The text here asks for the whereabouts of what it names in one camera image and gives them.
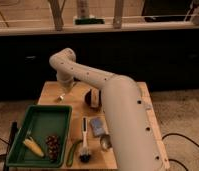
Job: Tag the yellow corn cob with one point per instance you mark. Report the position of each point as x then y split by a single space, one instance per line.
33 146

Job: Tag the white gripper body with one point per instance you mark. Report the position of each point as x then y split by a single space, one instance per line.
66 84

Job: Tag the green plastic tray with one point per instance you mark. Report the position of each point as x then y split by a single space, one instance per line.
40 121

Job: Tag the blue sponge block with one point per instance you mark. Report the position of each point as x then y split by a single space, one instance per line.
97 127

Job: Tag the wooden board table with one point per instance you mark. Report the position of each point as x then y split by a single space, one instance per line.
101 160

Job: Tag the dark red grapes bunch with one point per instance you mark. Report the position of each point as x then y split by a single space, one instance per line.
53 144

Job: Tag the black stand left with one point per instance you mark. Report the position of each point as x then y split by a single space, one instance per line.
12 134

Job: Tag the green cucumber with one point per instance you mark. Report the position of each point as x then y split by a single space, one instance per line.
70 156

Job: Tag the silver metal cup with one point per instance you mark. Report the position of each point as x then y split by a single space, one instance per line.
105 142

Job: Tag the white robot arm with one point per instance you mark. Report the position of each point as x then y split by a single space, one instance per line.
133 140

